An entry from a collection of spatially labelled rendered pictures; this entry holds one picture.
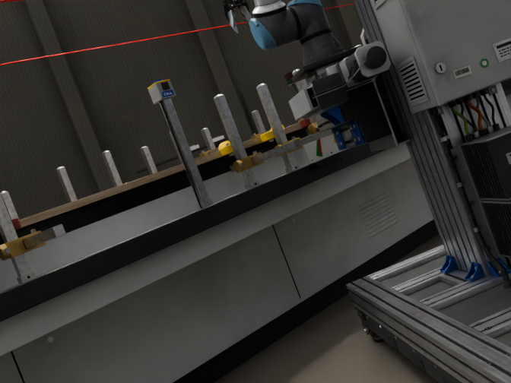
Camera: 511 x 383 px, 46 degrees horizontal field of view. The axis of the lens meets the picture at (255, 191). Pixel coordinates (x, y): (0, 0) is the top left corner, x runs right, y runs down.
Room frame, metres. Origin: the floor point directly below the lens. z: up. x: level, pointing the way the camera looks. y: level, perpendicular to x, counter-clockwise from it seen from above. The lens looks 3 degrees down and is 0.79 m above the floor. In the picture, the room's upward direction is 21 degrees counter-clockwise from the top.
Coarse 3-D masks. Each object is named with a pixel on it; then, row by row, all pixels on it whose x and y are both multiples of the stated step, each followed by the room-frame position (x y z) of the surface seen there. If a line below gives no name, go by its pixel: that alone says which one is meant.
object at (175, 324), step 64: (128, 192) 2.41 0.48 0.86; (192, 192) 2.59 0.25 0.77; (384, 192) 3.34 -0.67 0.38; (64, 256) 2.19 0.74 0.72; (256, 256) 2.71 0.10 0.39; (320, 256) 2.95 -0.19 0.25; (384, 256) 3.26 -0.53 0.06; (128, 320) 2.28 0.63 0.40; (192, 320) 2.45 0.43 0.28; (256, 320) 2.63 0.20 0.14
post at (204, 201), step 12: (168, 108) 2.35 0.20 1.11; (168, 120) 2.36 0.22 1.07; (180, 132) 2.36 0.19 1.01; (180, 144) 2.35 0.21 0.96; (180, 156) 2.37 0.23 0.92; (192, 156) 2.37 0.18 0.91; (192, 168) 2.35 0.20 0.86; (192, 180) 2.36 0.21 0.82; (204, 192) 2.36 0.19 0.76; (204, 204) 2.34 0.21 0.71
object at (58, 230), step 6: (54, 228) 1.69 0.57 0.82; (60, 228) 1.70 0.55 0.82; (36, 234) 1.79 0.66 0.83; (42, 234) 1.76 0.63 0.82; (48, 234) 1.72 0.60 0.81; (54, 234) 1.69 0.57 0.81; (60, 234) 1.69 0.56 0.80; (24, 240) 1.89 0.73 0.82; (30, 240) 1.85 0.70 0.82; (36, 240) 1.81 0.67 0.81; (42, 240) 1.77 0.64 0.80; (30, 246) 1.86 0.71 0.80
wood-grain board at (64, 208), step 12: (288, 132) 2.94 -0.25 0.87; (252, 144) 2.79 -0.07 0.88; (216, 156) 2.65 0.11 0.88; (180, 168) 2.52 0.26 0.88; (144, 180) 2.41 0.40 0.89; (156, 180) 2.49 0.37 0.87; (108, 192) 2.30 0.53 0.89; (120, 192) 2.34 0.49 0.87; (72, 204) 2.21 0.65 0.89; (84, 204) 2.24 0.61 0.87; (36, 216) 2.12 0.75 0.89; (48, 216) 2.15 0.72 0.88
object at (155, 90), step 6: (156, 84) 2.32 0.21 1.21; (150, 90) 2.37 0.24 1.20; (156, 90) 2.33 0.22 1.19; (162, 90) 2.33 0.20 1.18; (156, 96) 2.34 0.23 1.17; (162, 96) 2.33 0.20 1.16; (168, 96) 2.34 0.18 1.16; (174, 96) 2.36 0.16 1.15; (156, 102) 2.36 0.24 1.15; (162, 102) 2.35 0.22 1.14
